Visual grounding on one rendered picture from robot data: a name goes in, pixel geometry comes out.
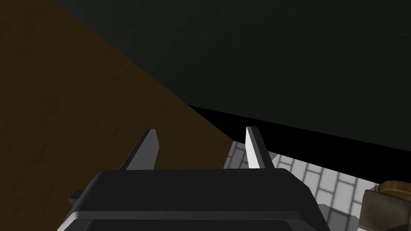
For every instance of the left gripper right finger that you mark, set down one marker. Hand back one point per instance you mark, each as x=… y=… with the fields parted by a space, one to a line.
x=257 y=150

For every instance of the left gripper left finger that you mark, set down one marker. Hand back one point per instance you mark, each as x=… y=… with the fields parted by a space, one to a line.
x=146 y=152

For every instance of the brown rounded object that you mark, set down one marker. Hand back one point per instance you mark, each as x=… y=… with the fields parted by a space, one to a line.
x=387 y=205

